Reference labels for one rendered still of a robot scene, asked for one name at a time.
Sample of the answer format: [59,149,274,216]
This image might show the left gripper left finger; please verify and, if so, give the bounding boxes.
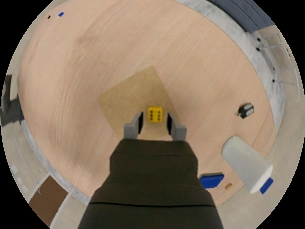
[124,112,144,139]

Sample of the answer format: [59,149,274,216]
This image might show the tan mat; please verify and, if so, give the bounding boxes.
[97,66,181,141]

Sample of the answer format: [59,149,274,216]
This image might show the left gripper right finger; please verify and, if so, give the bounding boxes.
[167,114,187,141]

